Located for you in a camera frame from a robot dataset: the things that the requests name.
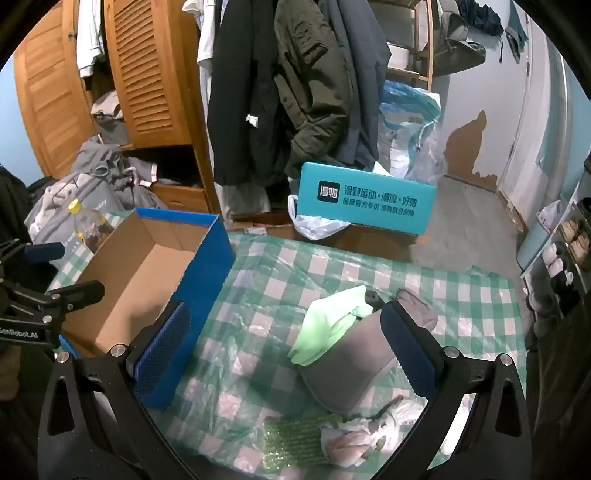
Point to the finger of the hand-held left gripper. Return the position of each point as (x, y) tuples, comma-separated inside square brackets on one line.
[(76, 295), (44, 253)]

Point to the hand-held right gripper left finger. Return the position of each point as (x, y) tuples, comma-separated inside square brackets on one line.
[(161, 353)]

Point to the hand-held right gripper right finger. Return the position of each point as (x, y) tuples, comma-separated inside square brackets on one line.
[(411, 355)]

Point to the grey socks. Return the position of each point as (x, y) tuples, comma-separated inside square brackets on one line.
[(351, 374)]

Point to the blue cardboard box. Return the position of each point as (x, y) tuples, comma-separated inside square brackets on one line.
[(207, 277)]

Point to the light green cloth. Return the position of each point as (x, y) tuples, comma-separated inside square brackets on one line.
[(323, 323)]

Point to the white patterned cloth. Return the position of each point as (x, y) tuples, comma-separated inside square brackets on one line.
[(351, 443)]

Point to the green glittery cloth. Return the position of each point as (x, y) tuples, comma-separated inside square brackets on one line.
[(291, 441)]

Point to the yellow-capped plastic bottle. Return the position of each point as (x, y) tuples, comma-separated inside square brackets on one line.
[(87, 226)]

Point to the grey hoodie pile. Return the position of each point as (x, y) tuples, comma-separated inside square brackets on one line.
[(115, 161)]

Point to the flat brown cardboard box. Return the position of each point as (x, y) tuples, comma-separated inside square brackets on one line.
[(369, 247)]

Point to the green white checkered cloth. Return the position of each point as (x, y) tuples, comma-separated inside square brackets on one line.
[(277, 286)]

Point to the grey folded clothes pile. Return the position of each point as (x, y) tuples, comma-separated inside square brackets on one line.
[(108, 115)]

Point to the teal shoe box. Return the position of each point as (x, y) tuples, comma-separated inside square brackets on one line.
[(369, 203)]

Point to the white plastic bag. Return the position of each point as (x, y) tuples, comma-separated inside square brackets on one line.
[(314, 228)]

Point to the group of shoes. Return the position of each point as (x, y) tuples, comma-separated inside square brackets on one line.
[(561, 267)]

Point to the light grey garment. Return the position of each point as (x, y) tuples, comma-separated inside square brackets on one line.
[(244, 198)]

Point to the small white crumpled bag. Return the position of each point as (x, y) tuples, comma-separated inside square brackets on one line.
[(551, 214)]

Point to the wooden louvred wardrobe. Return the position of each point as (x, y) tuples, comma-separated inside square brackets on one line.
[(143, 69)]

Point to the white garments in wardrobe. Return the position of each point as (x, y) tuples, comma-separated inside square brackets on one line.
[(90, 37)]

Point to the large clear bedding bag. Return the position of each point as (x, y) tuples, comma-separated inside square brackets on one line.
[(406, 134)]

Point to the white shoe rack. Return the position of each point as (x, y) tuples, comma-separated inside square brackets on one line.
[(575, 198)]

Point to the black hanging jacket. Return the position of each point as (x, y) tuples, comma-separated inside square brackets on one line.
[(244, 92)]

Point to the blue-grey hanging jacket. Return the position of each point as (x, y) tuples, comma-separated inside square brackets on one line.
[(364, 92)]

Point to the white door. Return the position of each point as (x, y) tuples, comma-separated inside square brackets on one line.
[(540, 115)]

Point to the white hanging shirt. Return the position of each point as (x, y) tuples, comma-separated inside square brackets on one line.
[(205, 32)]

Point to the grey-green backpack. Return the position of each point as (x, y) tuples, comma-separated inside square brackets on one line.
[(455, 44)]

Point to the teal hanging cloth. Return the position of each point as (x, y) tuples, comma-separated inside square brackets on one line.
[(515, 37)]

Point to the dark blue garment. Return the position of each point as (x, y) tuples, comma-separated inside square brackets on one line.
[(480, 14)]

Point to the wooden shelf frame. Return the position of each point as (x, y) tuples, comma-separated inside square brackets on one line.
[(427, 46)]

